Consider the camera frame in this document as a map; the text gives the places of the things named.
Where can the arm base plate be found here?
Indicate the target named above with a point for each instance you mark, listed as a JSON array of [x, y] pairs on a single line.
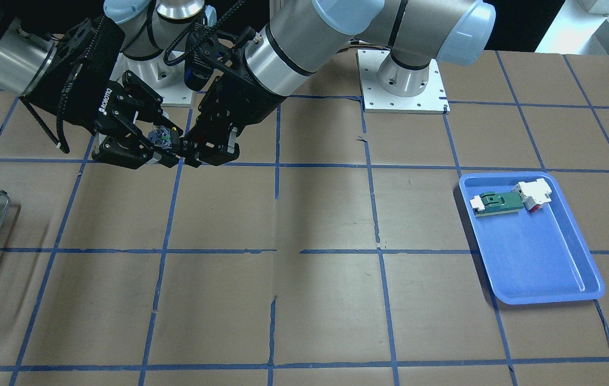
[[148, 66], [388, 88]]

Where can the blue plastic tray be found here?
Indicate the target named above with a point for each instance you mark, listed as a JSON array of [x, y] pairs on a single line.
[[531, 258]]

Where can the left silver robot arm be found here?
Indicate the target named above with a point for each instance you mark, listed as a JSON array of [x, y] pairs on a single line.
[[251, 74]]

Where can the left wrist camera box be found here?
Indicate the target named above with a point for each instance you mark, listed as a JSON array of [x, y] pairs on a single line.
[[198, 72]]

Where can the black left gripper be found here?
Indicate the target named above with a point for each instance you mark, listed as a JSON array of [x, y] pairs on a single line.
[[235, 103]]

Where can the white circuit breaker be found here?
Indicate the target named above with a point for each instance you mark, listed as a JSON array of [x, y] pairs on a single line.
[[534, 195]]

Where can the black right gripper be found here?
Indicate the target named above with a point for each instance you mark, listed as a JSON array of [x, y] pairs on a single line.
[[75, 100]]

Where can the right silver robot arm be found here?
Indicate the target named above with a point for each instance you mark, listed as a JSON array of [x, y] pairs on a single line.
[[29, 28]]

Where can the red push button switch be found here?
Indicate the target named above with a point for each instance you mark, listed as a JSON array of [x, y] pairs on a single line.
[[166, 138]]

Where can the green terminal block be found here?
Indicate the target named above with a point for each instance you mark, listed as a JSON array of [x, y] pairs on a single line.
[[491, 203]]

